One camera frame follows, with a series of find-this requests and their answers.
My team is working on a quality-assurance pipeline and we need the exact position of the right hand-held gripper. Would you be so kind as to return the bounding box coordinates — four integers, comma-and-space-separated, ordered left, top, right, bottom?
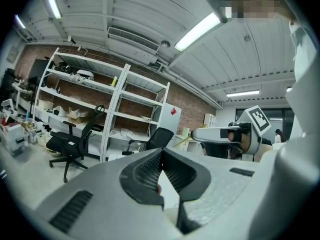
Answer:
190, 105, 272, 163

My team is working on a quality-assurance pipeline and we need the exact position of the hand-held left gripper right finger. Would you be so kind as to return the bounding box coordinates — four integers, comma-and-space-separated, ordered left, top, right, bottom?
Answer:
161, 147, 262, 235

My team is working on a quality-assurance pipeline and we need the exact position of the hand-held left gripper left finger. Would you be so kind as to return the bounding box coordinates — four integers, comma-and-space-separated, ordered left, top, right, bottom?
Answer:
36, 147, 182, 240

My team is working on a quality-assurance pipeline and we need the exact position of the person's right forearm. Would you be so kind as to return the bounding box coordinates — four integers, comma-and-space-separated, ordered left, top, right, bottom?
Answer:
254, 143, 276, 163

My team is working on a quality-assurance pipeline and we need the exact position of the person's right hand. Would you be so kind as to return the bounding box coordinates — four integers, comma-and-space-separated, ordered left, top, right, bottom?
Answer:
228, 130, 252, 155

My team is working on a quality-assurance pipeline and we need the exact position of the white cubby shelf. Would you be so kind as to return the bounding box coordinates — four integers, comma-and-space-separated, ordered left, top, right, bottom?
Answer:
204, 113, 217, 135

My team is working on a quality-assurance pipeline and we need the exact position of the white drawer cabinet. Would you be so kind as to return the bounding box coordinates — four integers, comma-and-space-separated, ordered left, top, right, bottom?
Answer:
174, 133, 204, 155

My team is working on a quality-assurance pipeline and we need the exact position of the yellow tape strip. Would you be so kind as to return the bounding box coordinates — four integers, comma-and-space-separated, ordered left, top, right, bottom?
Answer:
173, 136, 191, 149

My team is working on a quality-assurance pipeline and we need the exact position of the white refrigerator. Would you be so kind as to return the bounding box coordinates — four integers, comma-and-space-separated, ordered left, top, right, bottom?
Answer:
151, 102, 182, 145

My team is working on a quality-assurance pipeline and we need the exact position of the black mesh office chair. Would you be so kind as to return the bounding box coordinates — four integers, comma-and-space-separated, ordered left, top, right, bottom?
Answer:
121, 126, 175, 157

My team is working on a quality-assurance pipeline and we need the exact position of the black headrest office chair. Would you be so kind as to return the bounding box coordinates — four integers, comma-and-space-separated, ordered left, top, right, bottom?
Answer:
45, 104, 106, 184

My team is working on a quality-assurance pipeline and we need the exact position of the crumpled plastic sheet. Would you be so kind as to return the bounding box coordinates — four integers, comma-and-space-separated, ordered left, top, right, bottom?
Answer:
120, 127, 142, 139

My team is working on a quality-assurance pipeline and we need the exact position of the white metal shelf unit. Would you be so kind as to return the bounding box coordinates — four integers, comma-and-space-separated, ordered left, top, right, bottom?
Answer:
33, 46, 131, 163
101, 63, 171, 163

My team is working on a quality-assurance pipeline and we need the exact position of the cardboard box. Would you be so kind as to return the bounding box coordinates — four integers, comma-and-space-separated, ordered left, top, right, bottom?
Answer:
66, 107, 90, 124

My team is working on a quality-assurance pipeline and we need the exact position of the ceiling air conditioner vent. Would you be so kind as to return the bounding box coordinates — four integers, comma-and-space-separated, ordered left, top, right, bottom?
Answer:
107, 26, 161, 60

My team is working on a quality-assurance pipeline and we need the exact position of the white round device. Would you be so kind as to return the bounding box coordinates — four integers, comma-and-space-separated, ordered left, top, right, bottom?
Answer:
75, 69, 95, 82

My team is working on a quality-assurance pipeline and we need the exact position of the person's head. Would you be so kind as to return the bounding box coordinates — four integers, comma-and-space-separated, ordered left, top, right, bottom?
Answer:
231, 0, 298, 29

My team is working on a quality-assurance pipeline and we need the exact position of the black head-worn camera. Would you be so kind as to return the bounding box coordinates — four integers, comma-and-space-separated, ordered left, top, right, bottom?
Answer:
205, 0, 233, 24

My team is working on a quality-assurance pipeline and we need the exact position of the grey wall electrical box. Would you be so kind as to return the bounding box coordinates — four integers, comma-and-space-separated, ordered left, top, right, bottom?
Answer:
5, 46, 18, 64

